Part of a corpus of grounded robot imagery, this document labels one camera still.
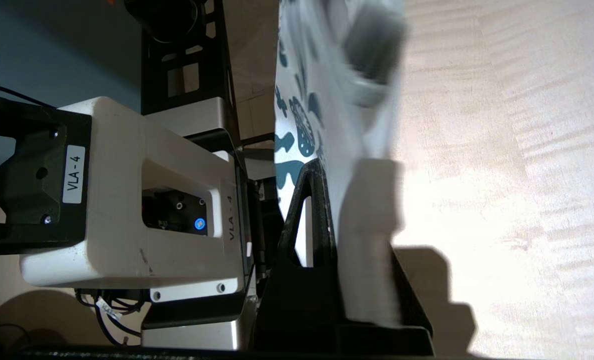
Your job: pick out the white grey robot base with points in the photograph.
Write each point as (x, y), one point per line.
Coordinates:
(127, 210)

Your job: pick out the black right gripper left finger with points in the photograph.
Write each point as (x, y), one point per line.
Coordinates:
(306, 300)

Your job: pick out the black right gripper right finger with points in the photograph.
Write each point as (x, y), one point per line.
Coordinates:
(411, 320)

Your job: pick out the white horse-print pouch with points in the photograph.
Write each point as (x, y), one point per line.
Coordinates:
(346, 150)

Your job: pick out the beige wooden shelf unit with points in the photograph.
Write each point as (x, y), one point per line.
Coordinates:
(501, 175)

